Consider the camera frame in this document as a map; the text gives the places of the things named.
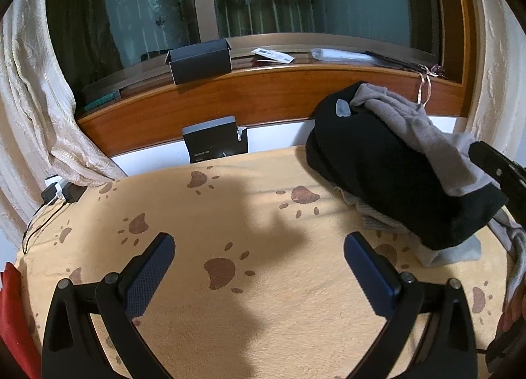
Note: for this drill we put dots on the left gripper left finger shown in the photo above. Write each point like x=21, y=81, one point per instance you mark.
x=71, y=347

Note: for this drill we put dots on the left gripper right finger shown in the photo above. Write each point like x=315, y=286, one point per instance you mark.
x=447, y=347

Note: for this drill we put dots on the grey knit sweater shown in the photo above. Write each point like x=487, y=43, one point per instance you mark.
x=459, y=177

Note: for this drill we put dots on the red knit garment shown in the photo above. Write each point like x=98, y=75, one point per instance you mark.
x=14, y=328

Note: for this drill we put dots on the right cream curtain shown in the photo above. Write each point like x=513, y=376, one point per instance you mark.
x=497, y=112

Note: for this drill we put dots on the cream curtain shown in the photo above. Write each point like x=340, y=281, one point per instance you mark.
x=39, y=134
x=497, y=112

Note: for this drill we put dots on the pink ribbon loop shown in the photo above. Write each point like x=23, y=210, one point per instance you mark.
x=426, y=74

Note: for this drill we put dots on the black knit garment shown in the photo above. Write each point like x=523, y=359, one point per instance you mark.
x=363, y=158

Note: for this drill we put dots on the black power adapter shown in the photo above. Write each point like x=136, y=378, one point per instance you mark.
x=72, y=192
x=51, y=194

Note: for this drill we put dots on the yellow paw print blanket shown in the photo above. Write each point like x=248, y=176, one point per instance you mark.
x=259, y=287

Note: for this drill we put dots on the left cream curtain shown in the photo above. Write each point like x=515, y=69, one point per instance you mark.
x=39, y=134

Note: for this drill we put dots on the clear plastic bag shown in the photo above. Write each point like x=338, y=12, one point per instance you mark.
x=330, y=55

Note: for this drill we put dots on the wooden window sill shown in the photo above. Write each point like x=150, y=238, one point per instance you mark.
x=252, y=96

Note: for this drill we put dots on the white paper tag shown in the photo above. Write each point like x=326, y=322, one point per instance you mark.
x=273, y=55

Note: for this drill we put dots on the black box behind bed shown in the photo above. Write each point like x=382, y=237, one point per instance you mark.
x=215, y=139

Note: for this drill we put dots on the black box on windowsill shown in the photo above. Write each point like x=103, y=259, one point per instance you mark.
x=200, y=61

